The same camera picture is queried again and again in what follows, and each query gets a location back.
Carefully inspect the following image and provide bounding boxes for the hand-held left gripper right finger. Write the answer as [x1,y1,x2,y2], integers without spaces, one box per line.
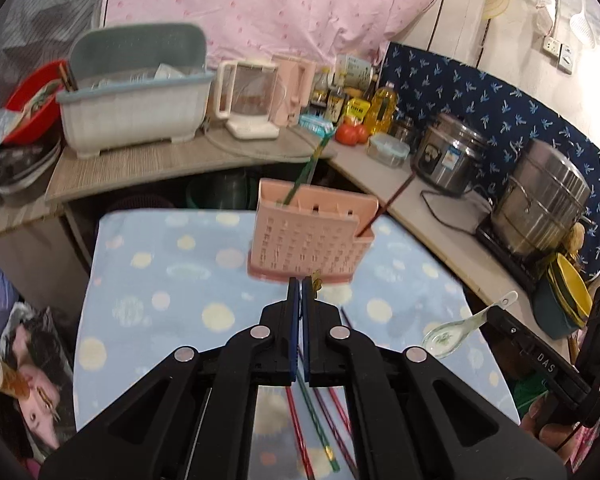
[302,278,566,480]

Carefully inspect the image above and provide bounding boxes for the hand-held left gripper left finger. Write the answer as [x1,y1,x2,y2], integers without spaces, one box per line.
[39,277,301,480]

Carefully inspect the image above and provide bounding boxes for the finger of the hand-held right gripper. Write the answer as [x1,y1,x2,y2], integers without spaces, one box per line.
[485,305,537,362]

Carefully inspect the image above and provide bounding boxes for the white ceramic spoon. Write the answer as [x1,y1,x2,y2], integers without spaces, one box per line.
[422,292,518,360]

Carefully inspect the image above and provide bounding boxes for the pink perforated utensil holder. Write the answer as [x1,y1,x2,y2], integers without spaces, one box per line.
[247,178,381,283]

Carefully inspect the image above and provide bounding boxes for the green chopstick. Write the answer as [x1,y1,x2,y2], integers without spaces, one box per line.
[300,385,341,473]
[280,135,331,208]

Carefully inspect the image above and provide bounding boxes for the person's right hand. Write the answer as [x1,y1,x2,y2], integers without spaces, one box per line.
[520,394,577,462]

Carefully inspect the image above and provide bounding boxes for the yellow bowl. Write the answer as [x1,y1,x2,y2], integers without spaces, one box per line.
[547,252,593,326]

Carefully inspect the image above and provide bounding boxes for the green cloth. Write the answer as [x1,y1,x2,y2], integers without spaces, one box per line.
[510,370,551,421]

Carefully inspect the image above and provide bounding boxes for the black induction cooktop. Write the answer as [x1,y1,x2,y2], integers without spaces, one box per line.
[475,220,551,286]

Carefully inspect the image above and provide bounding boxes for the brown lumpy object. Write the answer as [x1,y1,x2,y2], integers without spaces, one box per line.
[565,222,586,266]

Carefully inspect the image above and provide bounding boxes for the pink pineapple print cloth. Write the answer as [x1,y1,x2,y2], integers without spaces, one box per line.
[570,430,600,480]

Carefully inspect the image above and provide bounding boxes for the blue planet print tablecloth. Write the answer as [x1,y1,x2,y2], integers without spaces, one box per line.
[75,209,521,480]

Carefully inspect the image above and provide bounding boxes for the steel steamer pot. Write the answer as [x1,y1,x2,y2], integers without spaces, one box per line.
[490,137,593,261]

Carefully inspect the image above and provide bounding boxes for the green plastic basin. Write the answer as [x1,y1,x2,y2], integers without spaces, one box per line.
[186,167,261,211]

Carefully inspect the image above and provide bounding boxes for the steel rice cooker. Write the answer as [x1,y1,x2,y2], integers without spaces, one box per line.
[412,112,491,198]

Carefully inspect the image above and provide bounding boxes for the glass container teal lid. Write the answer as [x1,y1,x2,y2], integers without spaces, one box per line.
[367,132,411,168]

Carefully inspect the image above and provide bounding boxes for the blue striped packet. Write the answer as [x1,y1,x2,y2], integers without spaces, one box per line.
[299,114,337,137]

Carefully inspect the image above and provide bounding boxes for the small steel jar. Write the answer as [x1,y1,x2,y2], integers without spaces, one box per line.
[392,115,421,146]

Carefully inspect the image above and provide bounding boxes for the dark sauce bottle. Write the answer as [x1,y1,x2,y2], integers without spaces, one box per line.
[325,85,348,125]
[310,67,331,108]

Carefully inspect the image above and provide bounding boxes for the yellow seasoning jar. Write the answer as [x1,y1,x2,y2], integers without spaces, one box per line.
[342,97,371,123]

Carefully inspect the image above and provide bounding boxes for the yellow cooking oil bottle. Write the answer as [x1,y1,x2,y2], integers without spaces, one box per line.
[364,81,398,136]

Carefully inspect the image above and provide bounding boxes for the white glass electric kettle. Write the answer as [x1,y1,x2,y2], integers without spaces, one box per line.
[215,57,281,138]

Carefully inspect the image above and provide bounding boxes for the pink kitchen appliance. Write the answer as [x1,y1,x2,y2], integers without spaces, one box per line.
[272,54,317,127]

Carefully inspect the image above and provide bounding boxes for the navy leaf print cloth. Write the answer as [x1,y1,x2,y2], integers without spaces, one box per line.
[380,42,600,281]

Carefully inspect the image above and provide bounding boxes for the pale blue dish drainer box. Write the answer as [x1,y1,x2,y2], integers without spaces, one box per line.
[57,22,216,160]

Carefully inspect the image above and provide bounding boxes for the face print poster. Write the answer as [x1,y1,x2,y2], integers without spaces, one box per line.
[0,300,78,466]

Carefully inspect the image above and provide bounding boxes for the orange drink can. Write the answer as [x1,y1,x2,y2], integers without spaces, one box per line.
[0,352,31,401]

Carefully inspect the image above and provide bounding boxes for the black frying pan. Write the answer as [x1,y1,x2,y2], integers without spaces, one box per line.
[0,140,63,211]

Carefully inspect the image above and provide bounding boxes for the pink dotted curtain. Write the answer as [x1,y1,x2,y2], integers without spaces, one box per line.
[102,0,453,68]

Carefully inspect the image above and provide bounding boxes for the white hanging plastic bag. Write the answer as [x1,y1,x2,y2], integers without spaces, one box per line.
[532,0,561,33]

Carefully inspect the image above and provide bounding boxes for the dark wooden chopsticks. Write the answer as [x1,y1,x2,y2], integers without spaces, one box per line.
[57,62,77,93]

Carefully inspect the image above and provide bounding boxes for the red plastic basin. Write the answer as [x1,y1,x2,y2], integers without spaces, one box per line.
[2,60,71,145]

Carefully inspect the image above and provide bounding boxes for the clear plastic bag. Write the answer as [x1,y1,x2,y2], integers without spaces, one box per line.
[0,107,21,156]

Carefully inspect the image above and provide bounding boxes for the grey striped cloth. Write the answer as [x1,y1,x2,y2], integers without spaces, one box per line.
[0,0,116,136]

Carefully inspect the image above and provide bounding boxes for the black power cable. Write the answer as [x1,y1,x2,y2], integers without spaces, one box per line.
[420,187,496,235]

